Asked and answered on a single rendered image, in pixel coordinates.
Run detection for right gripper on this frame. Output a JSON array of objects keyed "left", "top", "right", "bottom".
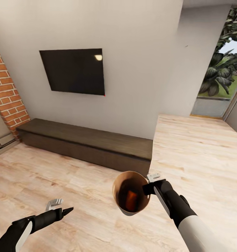
[{"left": 142, "top": 182, "right": 155, "bottom": 196}]

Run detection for can of soda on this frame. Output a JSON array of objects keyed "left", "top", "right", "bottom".
[{"left": 125, "top": 188, "right": 138, "bottom": 212}]

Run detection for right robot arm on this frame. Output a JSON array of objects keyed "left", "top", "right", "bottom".
[{"left": 142, "top": 172, "right": 233, "bottom": 252}]

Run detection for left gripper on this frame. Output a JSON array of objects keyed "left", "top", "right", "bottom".
[{"left": 42, "top": 207, "right": 73, "bottom": 229}]

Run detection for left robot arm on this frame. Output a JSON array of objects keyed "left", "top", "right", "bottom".
[{"left": 0, "top": 198, "right": 73, "bottom": 252}]

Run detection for trash can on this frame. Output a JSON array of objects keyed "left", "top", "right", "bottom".
[{"left": 112, "top": 171, "right": 151, "bottom": 216}]

